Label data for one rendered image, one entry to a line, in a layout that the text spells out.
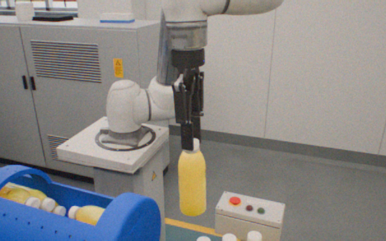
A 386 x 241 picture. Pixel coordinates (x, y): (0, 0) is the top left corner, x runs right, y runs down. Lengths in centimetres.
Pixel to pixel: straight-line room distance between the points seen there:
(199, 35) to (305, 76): 285
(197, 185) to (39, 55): 239
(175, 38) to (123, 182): 99
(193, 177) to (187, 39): 33
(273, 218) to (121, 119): 81
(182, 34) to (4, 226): 66
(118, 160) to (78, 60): 148
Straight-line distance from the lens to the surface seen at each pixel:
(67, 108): 303
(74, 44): 279
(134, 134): 157
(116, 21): 273
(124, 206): 86
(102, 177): 165
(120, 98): 149
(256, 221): 105
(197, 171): 82
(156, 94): 151
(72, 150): 157
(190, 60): 72
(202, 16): 72
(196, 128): 82
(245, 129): 378
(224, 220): 108
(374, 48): 350
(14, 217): 98
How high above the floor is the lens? 174
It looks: 23 degrees down
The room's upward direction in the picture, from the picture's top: straight up
